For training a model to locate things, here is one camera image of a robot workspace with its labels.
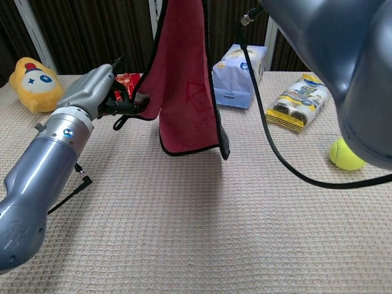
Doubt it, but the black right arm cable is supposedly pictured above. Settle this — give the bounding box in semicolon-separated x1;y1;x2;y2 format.
234;4;392;189

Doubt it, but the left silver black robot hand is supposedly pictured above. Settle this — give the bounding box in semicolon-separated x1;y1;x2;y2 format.
56;56;151;121

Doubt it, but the beige woven tablecloth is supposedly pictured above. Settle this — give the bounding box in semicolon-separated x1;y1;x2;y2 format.
0;70;392;294

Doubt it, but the light blue snack bag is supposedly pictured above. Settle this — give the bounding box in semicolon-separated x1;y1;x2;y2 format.
211;43;269;110

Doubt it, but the grey and red cloth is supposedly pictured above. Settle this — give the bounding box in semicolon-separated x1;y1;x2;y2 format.
112;0;230;161

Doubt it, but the yellow plush toy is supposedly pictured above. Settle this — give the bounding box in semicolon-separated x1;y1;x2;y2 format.
8;56;65;114

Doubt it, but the yellow-green tennis ball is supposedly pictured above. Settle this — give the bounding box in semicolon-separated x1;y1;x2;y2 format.
329;137;368;172

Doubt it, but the lint roller refill pack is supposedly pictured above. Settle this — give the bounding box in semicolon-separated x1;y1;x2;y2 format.
264;73;331;134

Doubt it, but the white partition frame post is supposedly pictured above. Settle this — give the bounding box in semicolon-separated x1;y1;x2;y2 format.
13;0;59;74
263;15;280;72
148;0;164;42

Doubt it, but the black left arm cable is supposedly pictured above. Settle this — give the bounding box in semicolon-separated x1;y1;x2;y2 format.
47;164;93;215

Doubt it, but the red decorated packet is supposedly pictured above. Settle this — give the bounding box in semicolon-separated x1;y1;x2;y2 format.
113;72;145;100

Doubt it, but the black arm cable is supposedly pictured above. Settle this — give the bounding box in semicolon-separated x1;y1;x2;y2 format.
234;4;392;189
47;164;93;215

